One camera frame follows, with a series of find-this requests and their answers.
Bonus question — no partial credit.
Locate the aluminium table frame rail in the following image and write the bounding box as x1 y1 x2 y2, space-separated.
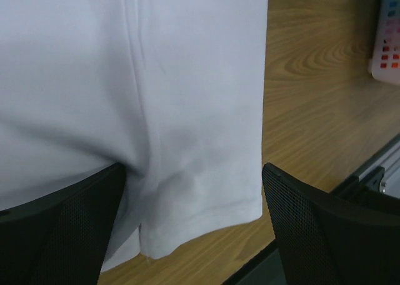
331 139 400 200

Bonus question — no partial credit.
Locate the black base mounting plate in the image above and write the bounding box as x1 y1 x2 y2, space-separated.
223 240 286 285

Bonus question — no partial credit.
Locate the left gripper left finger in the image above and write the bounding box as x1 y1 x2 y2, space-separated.
1 164 126 285

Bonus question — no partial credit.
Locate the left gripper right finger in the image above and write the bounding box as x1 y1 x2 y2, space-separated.
262 163 399 284

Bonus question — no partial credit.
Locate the white t shirt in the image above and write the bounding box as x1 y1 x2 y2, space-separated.
1 0 268 270

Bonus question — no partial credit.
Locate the white plastic laundry basket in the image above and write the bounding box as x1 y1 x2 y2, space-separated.
369 0 400 86

